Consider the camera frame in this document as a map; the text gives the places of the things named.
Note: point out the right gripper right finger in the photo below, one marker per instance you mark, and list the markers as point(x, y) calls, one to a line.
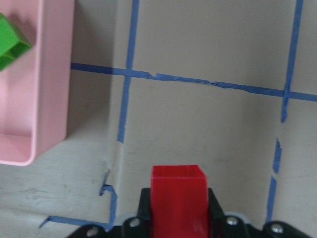
point(232, 226)

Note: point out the green toy block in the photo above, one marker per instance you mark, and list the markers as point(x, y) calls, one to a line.
point(13, 43)

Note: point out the red toy block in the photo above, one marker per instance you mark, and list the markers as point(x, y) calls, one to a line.
point(179, 202)

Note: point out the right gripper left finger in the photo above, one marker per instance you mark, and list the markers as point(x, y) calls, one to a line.
point(139, 226)

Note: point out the pink plastic box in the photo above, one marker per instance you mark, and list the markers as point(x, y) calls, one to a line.
point(34, 89)

